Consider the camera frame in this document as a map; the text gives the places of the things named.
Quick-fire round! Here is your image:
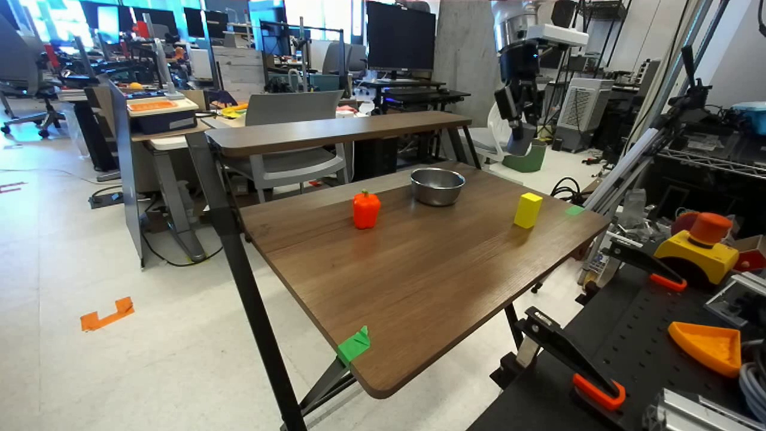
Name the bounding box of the yellow block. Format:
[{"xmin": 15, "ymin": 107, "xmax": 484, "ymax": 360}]
[{"xmin": 511, "ymin": 189, "xmax": 546, "ymax": 232}]

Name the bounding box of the orange toy pepper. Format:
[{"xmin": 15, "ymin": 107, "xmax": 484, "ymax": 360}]
[{"xmin": 352, "ymin": 189, "xmax": 383, "ymax": 232}]

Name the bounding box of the steel bowl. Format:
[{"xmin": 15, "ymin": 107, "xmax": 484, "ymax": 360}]
[{"xmin": 409, "ymin": 166, "xmax": 469, "ymax": 211}]

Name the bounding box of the raised wooden shelf board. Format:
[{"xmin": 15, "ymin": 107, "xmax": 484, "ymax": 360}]
[{"xmin": 202, "ymin": 107, "xmax": 473, "ymax": 157}]

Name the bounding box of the black monitor desk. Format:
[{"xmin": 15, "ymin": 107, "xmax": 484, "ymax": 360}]
[{"xmin": 357, "ymin": 75, "xmax": 473, "ymax": 114}]

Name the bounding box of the grey upholstered chair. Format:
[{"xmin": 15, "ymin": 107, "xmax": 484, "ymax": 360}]
[{"xmin": 224, "ymin": 89, "xmax": 352, "ymax": 204}]

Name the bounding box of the green floor wedge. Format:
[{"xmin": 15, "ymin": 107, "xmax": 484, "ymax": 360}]
[{"xmin": 500, "ymin": 142, "xmax": 551, "ymax": 175}]

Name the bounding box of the brown wooden table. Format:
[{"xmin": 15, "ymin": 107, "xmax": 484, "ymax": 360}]
[{"xmin": 183, "ymin": 126, "xmax": 533, "ymax": 431}]

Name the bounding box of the black computer monitor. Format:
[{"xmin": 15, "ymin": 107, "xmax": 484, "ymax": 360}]
[{"xmin": 363, "ymin": 0, "xmax": 437, "ymax": 72}]

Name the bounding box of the dark box orange lid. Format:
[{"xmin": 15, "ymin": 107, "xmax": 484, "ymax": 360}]
[{"xmin": 125, "ymin": 94, "xmax": 201, "ymax": 137}]

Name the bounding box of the slanted aluminium beam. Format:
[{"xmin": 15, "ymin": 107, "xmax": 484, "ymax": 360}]
[{"xmin": 583, "ymin": 122, "xmax": 667, "ymax": 217}]

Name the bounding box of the grey desk with partition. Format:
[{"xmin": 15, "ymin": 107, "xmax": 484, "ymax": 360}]
[{"xmin": 104, "ymin": 78, "xmax": 205, "ymax": 271}]

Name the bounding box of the black clamp orange grip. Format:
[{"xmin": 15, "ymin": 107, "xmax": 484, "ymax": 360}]
[
  {"xmin": 517, "ymin": 306, "xmax": 630, "ymax": 417},
  {"xmin": 605, "ymin": 238, "xmax": 688, "ymax": 295}
]

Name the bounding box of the black perforated base board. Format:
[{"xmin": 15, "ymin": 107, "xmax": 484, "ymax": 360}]
[{"xmin": 466, "ymin": 259, "xmax": 766, "ymax": 431}]

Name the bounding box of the yellow emergency stop box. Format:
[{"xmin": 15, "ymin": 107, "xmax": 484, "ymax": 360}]
[{"xmin": 654, "ymin": 211, "xmax": 742, "ymax": 288}]

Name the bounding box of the orange wedge piece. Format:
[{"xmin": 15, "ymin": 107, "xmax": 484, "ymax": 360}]
[{"xmin": 664, "ymin": 319, "xmax": 743, "ymax": 379}]

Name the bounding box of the small metal mounting plate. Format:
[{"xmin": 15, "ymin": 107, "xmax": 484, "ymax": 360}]
[{"xmin": 703, "ymin": 271, "xmax": 766, "ymax": 327}]

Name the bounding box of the red round part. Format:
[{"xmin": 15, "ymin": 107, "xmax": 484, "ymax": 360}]
[{"xmin": 730, "ymin": 250, "xmax": 766, "ymax": 276}]

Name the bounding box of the grey rolling office chair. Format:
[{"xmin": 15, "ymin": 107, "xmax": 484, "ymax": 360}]
[{"xmin": 0, "ymin": 19, "xmax": 67, "ymax": 139}]

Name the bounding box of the black floor cable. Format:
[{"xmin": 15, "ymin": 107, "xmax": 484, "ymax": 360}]
[{"xmin": 548, "ymin": 175, "xmax": 583, "ymax": 204}]

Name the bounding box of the orange floor bracket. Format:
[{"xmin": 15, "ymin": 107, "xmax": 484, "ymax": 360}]
[{"xmin": 79, "ymin": 295, "xmax": 137, "ymax": 332}]

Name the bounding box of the aluminium extrusion rail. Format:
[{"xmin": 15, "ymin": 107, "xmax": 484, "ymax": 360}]
[{"xmin": 643, "ymin": 385, "xmax": 766, "ymax": 431}]

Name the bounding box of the coiled cable bundle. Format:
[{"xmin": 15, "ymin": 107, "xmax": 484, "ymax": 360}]
[{"xmin": 737, "ymin": 360, "xmax": 766, "ymax": 426}]

